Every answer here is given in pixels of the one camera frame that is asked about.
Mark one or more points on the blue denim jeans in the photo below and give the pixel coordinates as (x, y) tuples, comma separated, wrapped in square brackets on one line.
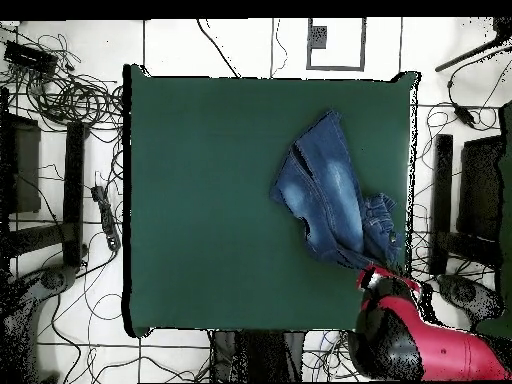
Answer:
[(332, 192)]

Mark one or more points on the black flat box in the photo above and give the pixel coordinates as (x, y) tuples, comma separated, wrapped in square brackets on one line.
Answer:
[(30, 56)]

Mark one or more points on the grey wheeled stand base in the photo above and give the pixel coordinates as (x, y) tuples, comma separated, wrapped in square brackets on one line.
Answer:
[(24, 304), (468, 294)]

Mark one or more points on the black upright stand bar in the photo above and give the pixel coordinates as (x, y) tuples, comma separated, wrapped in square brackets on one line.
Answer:
[(442, 192), (74, 192)]

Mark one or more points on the dark rectangular panel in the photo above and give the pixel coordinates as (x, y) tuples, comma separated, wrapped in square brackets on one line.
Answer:
[(26, 168), (480, 188)]

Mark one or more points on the black power adapter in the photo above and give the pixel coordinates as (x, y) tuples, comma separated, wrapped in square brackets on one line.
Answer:
[(464, 114)]

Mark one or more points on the dark green table cloth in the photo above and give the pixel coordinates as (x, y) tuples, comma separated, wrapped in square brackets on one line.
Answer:
[(192, 200)]

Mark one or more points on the black tripod pole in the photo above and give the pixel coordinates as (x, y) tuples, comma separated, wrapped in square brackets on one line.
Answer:
[(472, 52)]

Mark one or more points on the small grey square plate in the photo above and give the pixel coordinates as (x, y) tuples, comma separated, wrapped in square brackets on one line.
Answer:
[(318, 37)]

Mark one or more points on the black power strip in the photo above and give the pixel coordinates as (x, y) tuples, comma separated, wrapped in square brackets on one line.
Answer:
[(106, 216)]

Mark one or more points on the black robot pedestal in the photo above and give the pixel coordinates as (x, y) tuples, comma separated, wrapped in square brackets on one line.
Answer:
[(260, 356)]

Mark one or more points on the grey square frame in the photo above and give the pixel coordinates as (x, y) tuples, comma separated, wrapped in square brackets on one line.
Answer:
[(363, 44)]

